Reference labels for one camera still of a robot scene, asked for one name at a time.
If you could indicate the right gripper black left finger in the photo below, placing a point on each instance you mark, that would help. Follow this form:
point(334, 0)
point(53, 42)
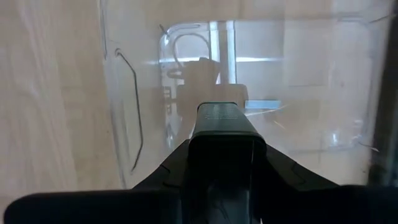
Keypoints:
point(93, 208)

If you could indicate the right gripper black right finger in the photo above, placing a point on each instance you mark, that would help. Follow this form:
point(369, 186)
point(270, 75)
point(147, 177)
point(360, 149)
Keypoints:
point(326, 205)

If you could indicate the clear plastic bin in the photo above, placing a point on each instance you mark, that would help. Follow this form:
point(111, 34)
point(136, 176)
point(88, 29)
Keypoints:
point(311, 62)

